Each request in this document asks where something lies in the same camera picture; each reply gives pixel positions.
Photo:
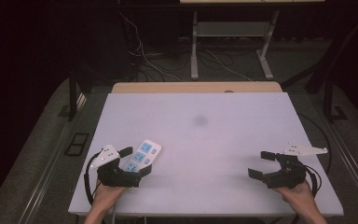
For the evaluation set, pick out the person's right hand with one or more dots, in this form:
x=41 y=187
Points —
x=295 y=194

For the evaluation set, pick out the person's left hand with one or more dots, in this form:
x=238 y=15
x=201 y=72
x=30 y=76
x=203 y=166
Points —
x=107 y=196

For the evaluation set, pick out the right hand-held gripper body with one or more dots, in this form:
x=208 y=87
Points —
x=287 y=174

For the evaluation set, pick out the black rectangular floor frame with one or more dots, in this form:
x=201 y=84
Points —
x=76 y=144

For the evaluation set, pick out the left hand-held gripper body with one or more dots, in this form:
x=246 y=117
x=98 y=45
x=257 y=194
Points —
x=115 y=175

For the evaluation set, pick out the black metal stand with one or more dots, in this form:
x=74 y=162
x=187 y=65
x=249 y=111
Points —
x=331 y=99
x=72 y=93

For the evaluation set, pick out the grey metal stand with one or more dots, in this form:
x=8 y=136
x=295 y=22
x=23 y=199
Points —
x=233 y=29

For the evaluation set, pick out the white power strip blue sockets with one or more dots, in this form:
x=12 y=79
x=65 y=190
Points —
x=143 y=155

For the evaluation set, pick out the wooden table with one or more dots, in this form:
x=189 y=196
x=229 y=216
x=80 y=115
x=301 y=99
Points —
x=195 y=87

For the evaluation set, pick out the white board table cover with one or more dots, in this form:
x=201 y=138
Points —
x=205 y=140

